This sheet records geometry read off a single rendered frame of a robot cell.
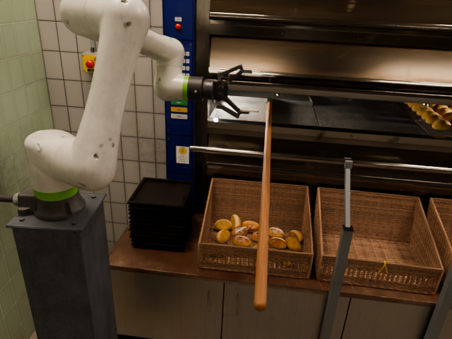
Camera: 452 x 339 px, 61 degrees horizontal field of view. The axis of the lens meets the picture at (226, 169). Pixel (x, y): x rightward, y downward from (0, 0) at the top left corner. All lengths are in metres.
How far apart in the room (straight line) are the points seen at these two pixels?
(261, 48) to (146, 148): 0.85
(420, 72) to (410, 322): 1.20
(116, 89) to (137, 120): 1.18
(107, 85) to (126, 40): 0.12
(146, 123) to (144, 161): 0.24
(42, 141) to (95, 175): 0.19
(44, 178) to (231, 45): 1.21
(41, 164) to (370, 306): 1.56
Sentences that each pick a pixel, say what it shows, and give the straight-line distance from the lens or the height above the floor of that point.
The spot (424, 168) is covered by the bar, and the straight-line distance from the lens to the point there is 1.89.
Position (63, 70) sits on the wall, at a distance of 2.32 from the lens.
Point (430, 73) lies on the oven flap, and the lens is 2.15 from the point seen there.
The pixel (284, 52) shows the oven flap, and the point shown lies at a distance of 2.02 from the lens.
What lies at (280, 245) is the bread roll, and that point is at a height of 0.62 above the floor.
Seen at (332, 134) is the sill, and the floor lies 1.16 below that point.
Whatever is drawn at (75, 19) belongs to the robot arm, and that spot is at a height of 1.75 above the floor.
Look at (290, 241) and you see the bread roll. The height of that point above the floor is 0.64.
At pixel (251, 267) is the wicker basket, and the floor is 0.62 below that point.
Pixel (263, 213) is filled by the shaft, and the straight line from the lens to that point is 1.23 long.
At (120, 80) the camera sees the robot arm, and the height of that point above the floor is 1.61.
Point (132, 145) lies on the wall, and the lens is 2.29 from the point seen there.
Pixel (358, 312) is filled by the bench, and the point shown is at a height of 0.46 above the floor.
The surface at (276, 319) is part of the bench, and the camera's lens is 2.08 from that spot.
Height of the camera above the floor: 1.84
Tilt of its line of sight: 25 degrees down
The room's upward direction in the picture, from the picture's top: 3 degrees clockwise
